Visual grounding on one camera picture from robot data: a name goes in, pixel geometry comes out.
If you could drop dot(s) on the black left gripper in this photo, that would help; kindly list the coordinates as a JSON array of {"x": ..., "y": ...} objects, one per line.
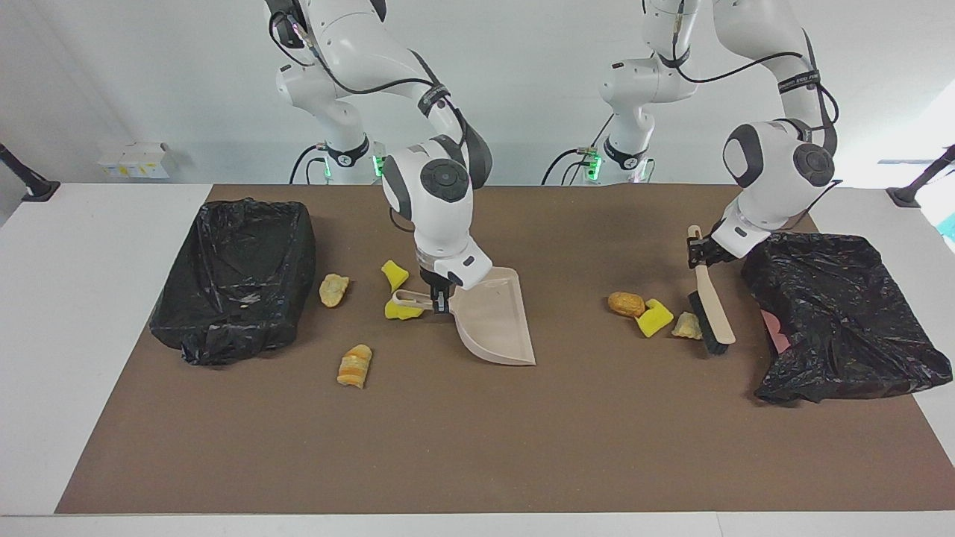
[{"x": 718, "y": 252}]

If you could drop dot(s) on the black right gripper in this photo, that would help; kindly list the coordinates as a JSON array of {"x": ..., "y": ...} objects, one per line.
[{"x": 439, "y": 287}]

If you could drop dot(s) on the large yellow sponge piece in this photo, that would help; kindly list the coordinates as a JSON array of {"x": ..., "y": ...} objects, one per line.
[{"x": 399, "y": 312}]

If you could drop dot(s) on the beige plastic dustpan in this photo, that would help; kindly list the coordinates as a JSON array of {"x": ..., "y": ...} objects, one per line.
[{"x": 492, "y": 321}]

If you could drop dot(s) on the small yellow sponge piece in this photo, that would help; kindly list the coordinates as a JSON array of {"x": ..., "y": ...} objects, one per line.
[{"x": 394, "y": 274}]

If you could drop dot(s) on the beige hand brush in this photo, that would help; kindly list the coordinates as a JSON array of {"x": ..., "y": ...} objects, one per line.
[{"x": 712, "y": 306}]

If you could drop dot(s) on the ridged pastry piece toy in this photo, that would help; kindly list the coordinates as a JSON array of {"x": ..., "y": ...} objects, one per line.
[{"x": 688, "y": 327}]

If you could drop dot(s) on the notched yellow sponge piece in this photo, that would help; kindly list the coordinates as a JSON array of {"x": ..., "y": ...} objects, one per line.
[{"x": 655, "y": 319}]

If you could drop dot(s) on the brown bread roll toy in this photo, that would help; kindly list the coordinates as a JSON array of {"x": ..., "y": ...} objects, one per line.
[{"x": 625, "y": 303}]

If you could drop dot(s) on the striped croissant toy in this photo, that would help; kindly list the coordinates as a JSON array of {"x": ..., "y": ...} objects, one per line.
[{"x": 355, "y": 366}]

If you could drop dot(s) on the pale dumpling toy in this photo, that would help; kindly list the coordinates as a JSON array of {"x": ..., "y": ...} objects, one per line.
[{"x": 333, "y": 290}]

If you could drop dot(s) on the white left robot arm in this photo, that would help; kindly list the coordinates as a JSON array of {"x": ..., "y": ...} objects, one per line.
[{"x": 768, "y": 171}]

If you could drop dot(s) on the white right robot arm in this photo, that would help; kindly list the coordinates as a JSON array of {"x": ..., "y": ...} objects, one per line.
[{"x": 440, "y": 209}]

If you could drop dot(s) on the black bag over pink bin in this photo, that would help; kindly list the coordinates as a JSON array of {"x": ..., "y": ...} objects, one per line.
[{"x": 835, "y": 313}]

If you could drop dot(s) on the black bag lined bin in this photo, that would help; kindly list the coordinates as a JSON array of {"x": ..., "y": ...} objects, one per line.
[{"x": 239, "y": 283}]

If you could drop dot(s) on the brown table mat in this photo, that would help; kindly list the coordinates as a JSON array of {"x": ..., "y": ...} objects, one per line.
[{"x": 448, "y": 447}]

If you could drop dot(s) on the teal object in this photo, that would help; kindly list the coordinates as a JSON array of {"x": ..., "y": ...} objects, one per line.
[{"x": 949, "y": 226}]

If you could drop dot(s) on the black camera stand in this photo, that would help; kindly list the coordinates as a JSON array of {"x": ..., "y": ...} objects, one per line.
[
  {"x": 906, "y": 196},
  {"x": 33, "y": 188}
]

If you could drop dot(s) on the white wall power box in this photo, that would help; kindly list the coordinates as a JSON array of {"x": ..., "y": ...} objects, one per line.
[{"x": 134, "y": 159}]

